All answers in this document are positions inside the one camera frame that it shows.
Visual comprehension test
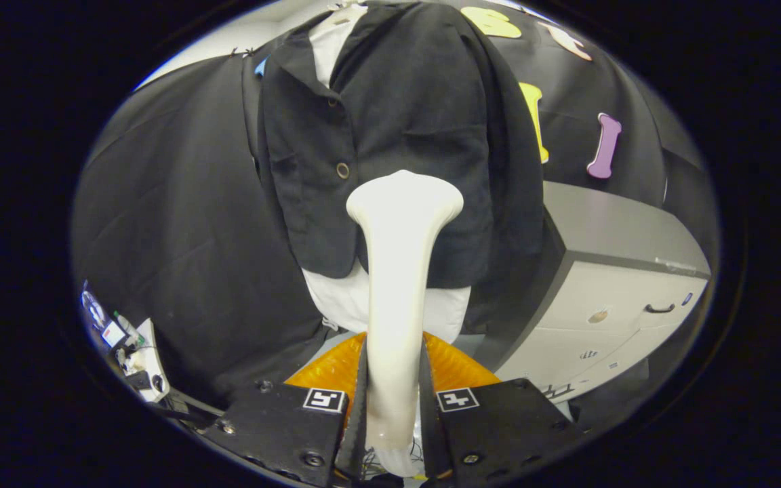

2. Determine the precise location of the black backdrop cloth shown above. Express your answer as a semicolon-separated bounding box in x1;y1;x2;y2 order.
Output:
71;0;720;414

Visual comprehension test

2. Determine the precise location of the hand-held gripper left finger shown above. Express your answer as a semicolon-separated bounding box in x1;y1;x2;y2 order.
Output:
202;331;368;488

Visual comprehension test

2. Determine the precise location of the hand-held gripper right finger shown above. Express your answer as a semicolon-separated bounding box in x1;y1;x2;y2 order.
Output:
420;332;578;488

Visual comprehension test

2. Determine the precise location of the white garment steamer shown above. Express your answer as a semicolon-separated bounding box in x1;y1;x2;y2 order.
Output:
346;169;464;479

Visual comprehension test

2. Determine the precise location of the black suit jacket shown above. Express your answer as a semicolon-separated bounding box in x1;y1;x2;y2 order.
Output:
255;0;546;289

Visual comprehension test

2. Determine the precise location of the dark tablet screen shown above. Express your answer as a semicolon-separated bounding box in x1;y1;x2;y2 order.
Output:
81;281;127;350

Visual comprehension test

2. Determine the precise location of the grey cabinet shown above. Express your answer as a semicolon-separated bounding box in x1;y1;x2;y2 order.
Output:
475;180;711;404

